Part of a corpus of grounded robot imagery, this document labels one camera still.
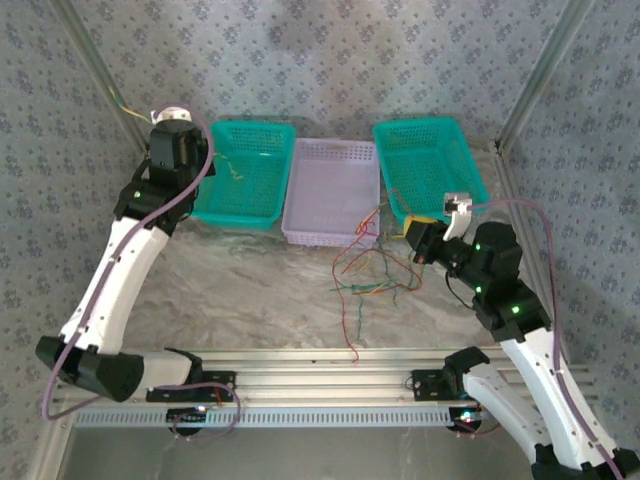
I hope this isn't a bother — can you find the teal plastic basket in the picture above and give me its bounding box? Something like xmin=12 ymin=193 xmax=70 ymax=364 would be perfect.
xmin=372 ymin=117 xmax=490 ymax=224
xmin=192 ymin=120 xmax=297 ymax=232

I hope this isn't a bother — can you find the lavender plastic basket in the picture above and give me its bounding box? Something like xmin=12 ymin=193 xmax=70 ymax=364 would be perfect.
xmin=280 ymin=138 xmax=382 ymax=249

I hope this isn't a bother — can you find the small black controller board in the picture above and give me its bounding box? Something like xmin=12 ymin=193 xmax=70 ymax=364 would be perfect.
xmin=166 ymin=405 xmax=210 ymax=437
xmin=448 ymin=407 xmax=490 ymax=435

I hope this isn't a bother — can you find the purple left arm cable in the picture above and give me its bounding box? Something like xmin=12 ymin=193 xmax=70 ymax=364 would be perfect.
xmin=40 ymin=103 xmax=217 ymax=422

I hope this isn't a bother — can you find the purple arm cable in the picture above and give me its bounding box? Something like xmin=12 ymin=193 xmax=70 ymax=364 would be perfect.
xmin=40 ymin=103 xmax=217 ymax=422
xmin=469 ymin=198 xmax=626 ymax=480

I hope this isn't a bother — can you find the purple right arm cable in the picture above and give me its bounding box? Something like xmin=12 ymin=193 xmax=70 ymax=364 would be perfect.
xmin=469 ymin=198 xmax=626 ymax=480

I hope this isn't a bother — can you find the orange cable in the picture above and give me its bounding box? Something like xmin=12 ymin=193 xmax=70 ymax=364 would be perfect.
xmin=349 ymin=283 xmax=399 ymax=300

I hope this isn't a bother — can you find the aluminium frame post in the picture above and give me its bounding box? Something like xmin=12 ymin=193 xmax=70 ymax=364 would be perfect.
xmin=49 ymin=0 xmax=152 ymax=154
xmin=493 ymin=0 xmax=596 ymax=151

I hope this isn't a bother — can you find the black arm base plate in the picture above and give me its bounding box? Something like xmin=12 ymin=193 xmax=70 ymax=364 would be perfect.
xmin=144 ymin=369 xmax=237 ymax=403
xmin=410 ymin=368 xmax=454 ymax=403

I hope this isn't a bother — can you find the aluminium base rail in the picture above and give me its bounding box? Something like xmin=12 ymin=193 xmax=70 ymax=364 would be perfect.
xmin=52 ymin=347 xmax=599 ymax=409

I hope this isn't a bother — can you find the slotted grey cable duct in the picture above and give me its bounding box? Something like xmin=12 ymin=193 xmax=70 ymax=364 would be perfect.
xmin=73 ymin=405 xmax=469 ymax=429

